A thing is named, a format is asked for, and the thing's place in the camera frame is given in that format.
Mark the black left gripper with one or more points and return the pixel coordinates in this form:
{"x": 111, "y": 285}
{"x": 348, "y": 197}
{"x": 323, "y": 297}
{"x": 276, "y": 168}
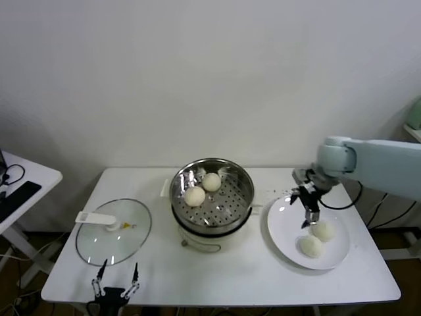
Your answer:
{"x": 111, "y": 293}

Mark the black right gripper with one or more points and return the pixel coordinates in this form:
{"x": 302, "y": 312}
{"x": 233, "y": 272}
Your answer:
{"x": 310, "y": 199}

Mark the white steamed baozi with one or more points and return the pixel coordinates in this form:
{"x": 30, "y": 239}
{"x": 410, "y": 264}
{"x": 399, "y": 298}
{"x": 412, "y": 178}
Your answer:
{"x": 211, "y": 182}
{"x": 325, "y": 232}
{"x": 310, "y": 247}
{"x": 194, "y": 197}

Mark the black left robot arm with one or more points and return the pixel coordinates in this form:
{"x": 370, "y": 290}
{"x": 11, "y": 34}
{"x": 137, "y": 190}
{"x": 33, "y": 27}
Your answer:
{"x": 104, "y": 310}

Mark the light blue right robot arm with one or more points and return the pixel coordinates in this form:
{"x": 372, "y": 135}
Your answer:
{"x": 385, "y": 168}

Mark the perforated steel steamer basket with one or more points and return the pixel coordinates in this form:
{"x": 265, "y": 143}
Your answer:
{"x": 227, "y": 210}

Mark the scattered brown crumbs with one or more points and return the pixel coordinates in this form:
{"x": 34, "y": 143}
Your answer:
{"x": 284, "y": 191}

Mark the white round plate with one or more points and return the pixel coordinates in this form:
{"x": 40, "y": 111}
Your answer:
{"x": 283, "y": 227}

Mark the white electric cooker pot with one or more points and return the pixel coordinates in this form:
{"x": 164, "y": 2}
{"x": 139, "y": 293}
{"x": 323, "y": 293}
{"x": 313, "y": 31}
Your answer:
{"x": 210, "y": 243}

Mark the white furniture leg base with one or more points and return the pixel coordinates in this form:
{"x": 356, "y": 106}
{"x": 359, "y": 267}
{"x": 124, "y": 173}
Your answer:
{"x": 409, "y": 240}

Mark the black keyboard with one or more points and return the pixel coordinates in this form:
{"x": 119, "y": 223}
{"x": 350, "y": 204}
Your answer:
{"x": 19, "y": 197}

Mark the white shelf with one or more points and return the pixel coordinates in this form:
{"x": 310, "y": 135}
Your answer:
{"x": 412, "y": 133}

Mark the white side desk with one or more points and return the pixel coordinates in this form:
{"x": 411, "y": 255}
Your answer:
{"x": 39, "y": 174}

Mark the mint green appliance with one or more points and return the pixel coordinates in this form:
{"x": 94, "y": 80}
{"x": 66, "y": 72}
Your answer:
{"x": 416, "y": 115}

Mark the dark laptop screen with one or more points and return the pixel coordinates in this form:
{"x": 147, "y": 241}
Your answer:
{"x": 2, "y": 163}

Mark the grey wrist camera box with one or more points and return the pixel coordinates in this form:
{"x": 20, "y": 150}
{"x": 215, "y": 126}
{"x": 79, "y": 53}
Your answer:
{"x": 300, "y": 177}

